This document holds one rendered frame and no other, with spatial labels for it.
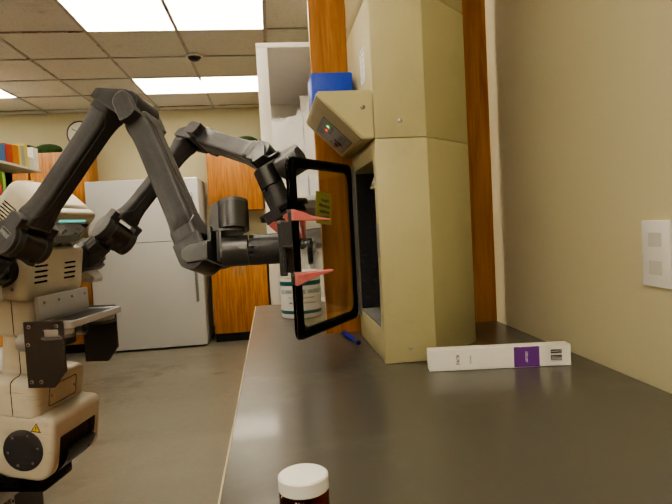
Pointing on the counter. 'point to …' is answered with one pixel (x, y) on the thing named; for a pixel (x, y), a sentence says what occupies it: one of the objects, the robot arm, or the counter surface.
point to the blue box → (342, 81)
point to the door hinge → (356, 240)
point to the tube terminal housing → (417, 175)
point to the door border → (295, 244)
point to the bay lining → (369, 272)
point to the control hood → (345, 116)
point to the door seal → (299, 245)
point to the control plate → (333, 135)
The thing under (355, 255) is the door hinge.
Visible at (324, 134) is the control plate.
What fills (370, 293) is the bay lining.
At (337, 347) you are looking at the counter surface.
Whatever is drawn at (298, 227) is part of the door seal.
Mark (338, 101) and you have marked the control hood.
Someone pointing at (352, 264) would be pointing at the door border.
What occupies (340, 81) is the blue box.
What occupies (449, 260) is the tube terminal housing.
